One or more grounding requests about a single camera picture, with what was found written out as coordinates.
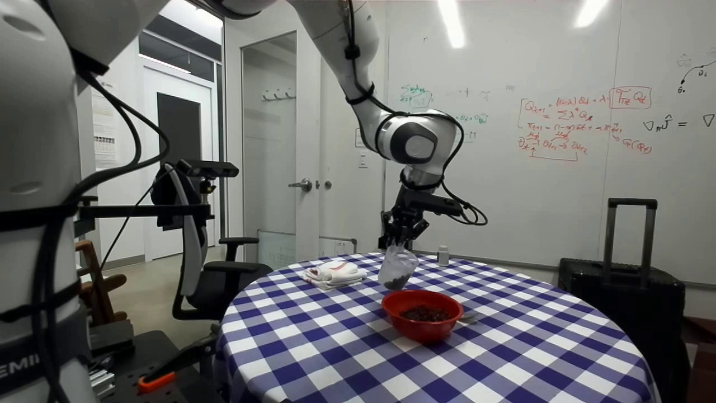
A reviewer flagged white door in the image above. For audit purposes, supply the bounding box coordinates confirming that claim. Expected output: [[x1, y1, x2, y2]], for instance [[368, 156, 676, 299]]
[[240, 30, 325, 264]]

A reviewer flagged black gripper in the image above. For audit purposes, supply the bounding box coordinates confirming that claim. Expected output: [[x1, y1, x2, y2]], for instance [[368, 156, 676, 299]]
[[375, 184, 435, 252]]

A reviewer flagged black stereo camera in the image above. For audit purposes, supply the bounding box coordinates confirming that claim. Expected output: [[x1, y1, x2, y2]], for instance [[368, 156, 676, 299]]
[[176, 156, 242, 181]]

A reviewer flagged blue white checkered tablecloth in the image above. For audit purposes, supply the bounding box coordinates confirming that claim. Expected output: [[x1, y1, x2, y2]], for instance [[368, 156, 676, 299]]
[[214, 251, 662, 403]]

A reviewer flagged small clear cup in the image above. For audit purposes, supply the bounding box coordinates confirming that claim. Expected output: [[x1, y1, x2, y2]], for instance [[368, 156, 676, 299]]
[[375, 243, 422, 294]]

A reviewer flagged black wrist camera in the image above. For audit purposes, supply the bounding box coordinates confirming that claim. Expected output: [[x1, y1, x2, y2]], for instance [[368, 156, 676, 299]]
[[416, 191, 465, 220]]

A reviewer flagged orange clamp handle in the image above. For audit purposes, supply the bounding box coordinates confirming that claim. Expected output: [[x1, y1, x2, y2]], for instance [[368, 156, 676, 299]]
[[135, 370, 180, 397]]

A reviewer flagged white towel with orange stripes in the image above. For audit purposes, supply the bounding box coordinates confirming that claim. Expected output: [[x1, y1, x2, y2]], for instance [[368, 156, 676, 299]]
[[299, 258, 369, 292]]

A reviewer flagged red bowl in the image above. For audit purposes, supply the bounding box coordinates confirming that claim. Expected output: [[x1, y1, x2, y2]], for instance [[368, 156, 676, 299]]
[[381, 289, 465, 346]]

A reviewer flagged black cable bundle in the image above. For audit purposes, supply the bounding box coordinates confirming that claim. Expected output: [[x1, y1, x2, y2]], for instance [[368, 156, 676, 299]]
[[29, 62, 173, 403]]

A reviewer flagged black camera mounting bar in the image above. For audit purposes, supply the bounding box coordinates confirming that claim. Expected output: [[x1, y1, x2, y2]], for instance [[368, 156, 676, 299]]
[[71, 199, 214, 227]]

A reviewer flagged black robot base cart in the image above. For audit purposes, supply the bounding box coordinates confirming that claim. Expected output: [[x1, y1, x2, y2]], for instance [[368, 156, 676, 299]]
[[88, 320, 227, 403]]

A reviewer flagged black office chair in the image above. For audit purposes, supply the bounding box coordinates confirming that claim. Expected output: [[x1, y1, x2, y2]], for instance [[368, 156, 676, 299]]
[[151, 161, 275, 324]]

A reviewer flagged black suitcase with handle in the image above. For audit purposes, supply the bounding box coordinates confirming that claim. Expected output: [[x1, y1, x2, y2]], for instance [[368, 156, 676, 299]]
[[557, 198, 694, 403]]

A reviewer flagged whiteboard with writing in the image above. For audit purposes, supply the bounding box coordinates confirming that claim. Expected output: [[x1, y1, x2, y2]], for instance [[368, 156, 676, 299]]
[[382, 0, 716, 287]]

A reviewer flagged brown wooden stand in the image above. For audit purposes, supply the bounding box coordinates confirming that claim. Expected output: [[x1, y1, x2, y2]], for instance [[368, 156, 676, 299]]
[[73, 237, 132, 326]]

